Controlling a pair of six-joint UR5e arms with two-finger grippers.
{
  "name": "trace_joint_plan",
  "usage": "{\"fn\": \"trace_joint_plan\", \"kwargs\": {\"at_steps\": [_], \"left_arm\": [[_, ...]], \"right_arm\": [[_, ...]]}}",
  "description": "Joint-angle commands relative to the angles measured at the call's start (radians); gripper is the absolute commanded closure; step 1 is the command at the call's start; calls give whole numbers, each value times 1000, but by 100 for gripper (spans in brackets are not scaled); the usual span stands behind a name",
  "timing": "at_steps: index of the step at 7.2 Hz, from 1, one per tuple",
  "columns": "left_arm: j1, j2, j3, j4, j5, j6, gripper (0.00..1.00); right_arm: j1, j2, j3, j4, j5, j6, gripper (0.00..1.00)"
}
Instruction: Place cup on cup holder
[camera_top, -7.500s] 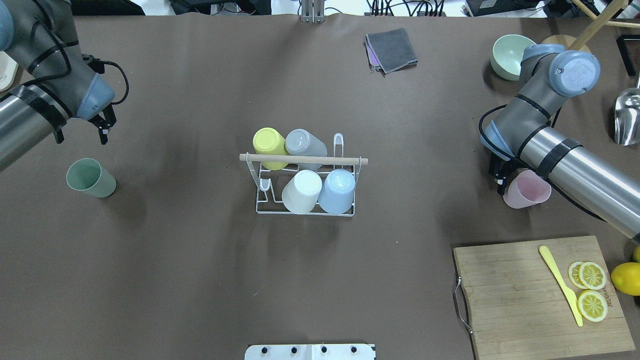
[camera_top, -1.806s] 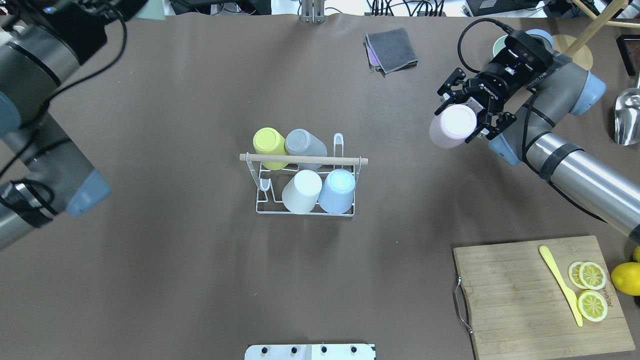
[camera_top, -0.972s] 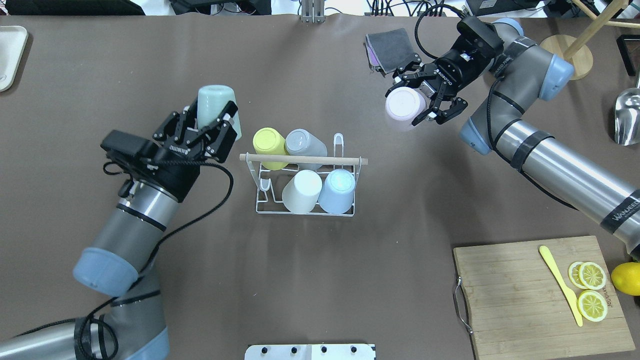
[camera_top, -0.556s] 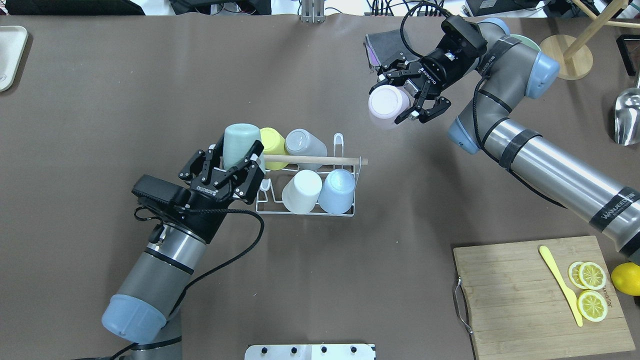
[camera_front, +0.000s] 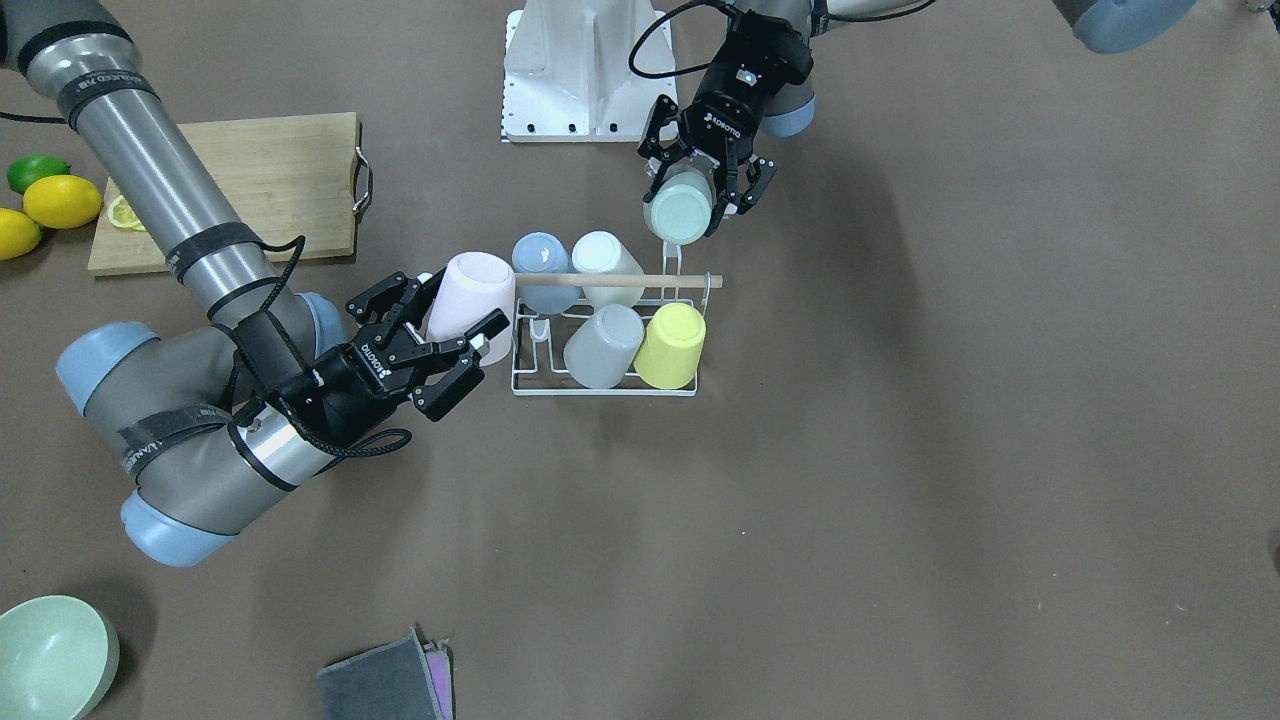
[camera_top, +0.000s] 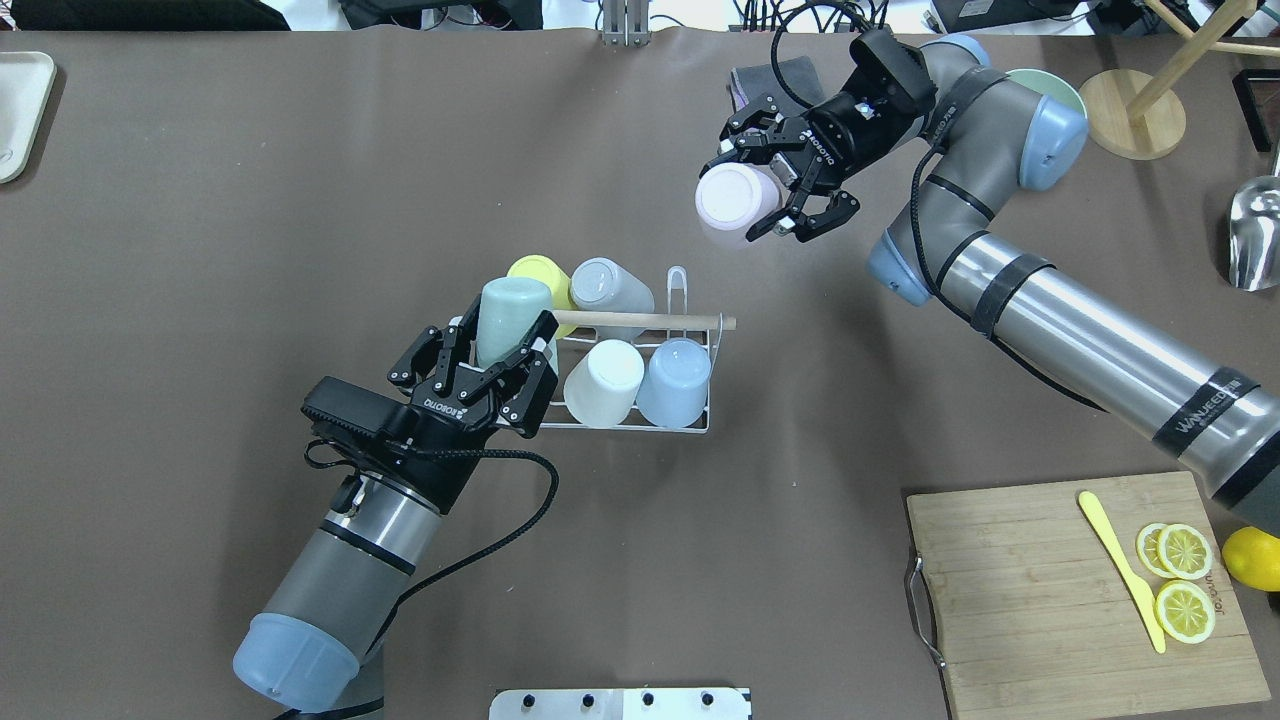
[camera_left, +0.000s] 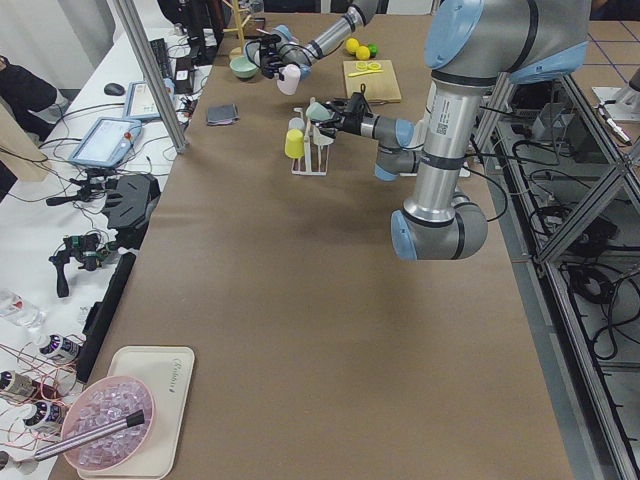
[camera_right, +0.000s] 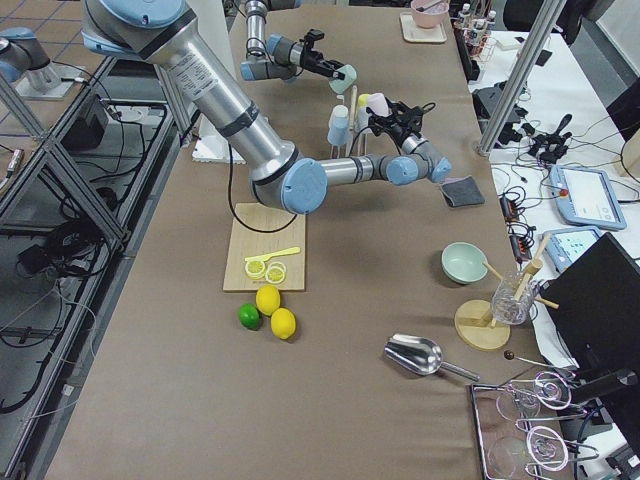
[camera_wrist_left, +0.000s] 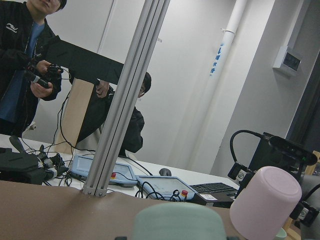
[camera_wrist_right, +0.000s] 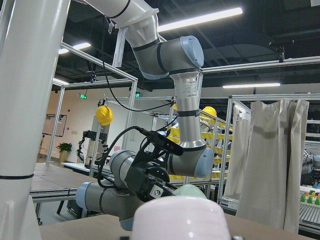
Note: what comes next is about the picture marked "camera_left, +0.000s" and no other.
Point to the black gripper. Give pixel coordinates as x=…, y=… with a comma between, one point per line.
x=283, y=52
x=353, y=123

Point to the green plastic cup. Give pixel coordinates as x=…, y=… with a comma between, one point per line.
x=318, y=113

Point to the pink plastic cup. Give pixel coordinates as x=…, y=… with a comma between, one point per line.
x=288, y=79

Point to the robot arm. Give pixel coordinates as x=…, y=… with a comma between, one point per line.
x=280, y=56
x=470, y=43

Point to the grey plastic cup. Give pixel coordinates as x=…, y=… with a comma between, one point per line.
x=297, y=123

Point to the yellow plastic cup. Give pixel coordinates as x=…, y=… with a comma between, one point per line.
x=294, y=144

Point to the mint green bowl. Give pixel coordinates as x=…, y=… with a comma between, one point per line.
x=242, y=68

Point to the wooden mug tree stand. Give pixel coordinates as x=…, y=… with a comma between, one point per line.
x=240, y=16

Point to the bamboo cutting board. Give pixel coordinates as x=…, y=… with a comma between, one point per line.
x=379, y=87

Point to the yellow plastic knife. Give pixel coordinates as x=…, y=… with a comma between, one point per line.
x=363, y=73

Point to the whole yellow lemon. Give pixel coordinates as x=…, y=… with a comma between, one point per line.
x=362, y=53
x=351, y=45

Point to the grey folded cloth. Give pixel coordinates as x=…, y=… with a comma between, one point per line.
x=222, y=115

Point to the blue teach pendant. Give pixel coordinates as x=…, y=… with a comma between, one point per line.
x=107, y=143
x=139, y=102

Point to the black computer mouse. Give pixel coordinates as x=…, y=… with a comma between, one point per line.
x=114, y=89

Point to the beige plastic tray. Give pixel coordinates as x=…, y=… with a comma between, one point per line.
x=166, y=371

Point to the metal tongs in bowl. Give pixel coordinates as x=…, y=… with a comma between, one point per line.
x=135, y=419

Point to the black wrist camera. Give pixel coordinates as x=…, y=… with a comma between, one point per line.
x=357, y=102
x=272, y=36

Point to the white wire cup rack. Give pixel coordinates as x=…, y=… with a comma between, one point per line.
x=316, y=151

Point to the aluminium frame post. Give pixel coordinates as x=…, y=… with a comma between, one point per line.
x=139, y=42

